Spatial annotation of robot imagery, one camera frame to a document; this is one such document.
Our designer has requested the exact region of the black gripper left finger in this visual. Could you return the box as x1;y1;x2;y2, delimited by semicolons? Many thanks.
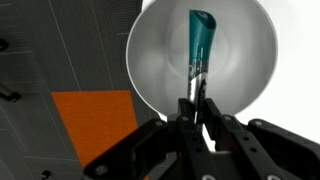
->
83;97;222;180

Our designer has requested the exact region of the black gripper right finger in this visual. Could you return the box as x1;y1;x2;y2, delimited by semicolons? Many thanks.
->
201;97;320;180

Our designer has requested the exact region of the teal and white marker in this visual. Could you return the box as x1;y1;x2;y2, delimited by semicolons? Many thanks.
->
185;9;219;125

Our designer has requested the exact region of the white bowl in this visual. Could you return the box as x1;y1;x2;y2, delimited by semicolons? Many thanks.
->
125;0;279;118

